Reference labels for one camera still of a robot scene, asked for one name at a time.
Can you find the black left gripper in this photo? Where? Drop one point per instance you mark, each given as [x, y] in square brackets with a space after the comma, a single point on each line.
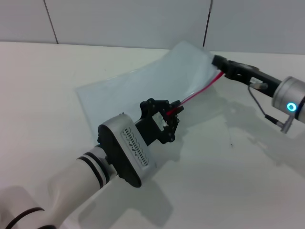
[155, 131]

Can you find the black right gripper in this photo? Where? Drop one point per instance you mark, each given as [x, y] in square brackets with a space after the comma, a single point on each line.
[245, 74]

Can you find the clear document bag red zipper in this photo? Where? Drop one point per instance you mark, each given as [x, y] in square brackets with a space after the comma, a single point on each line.
[147, 78]

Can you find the grey black wrist camera box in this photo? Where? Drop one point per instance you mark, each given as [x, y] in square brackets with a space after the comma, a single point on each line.
[119, 148]

